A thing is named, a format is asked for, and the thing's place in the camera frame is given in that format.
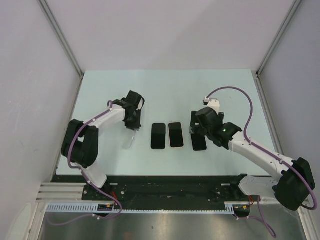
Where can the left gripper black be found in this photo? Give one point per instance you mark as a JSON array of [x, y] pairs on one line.
[[136, 125]]

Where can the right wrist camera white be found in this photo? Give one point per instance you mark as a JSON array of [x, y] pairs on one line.
[[212, 103]]

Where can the right aluminium corner post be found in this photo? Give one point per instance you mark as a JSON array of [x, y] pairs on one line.
[[279, 35]]

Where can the clear magsafe phone case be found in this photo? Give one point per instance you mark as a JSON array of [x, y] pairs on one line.
[[129, 138]]

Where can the white slotted cable duct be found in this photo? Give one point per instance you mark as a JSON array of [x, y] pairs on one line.
[[226, 208]]

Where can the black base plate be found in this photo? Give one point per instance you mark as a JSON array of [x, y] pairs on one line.
[[223, 180]]

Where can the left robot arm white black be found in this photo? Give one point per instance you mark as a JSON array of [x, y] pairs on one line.
[[81, 142]]

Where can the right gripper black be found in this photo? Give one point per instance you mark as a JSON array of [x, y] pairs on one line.
[[194, 120]]

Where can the small black phone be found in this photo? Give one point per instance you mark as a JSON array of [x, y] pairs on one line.
[[198, 142]]

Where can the aluminium corner post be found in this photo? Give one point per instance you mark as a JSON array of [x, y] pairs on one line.
[[279, 35], [54, 24]]

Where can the beige pink phone case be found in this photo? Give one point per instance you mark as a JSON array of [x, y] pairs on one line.
[[176, 148]]

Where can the left aluminium corner post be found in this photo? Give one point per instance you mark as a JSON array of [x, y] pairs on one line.
[[54, 24]]

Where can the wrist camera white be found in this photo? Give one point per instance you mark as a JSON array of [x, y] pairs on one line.
[[140, 104], [212, 103]]

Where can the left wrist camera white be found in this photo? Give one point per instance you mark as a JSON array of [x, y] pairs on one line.
[[140, 104]]

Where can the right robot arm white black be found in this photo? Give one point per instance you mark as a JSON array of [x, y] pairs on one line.
[[292, 180]]

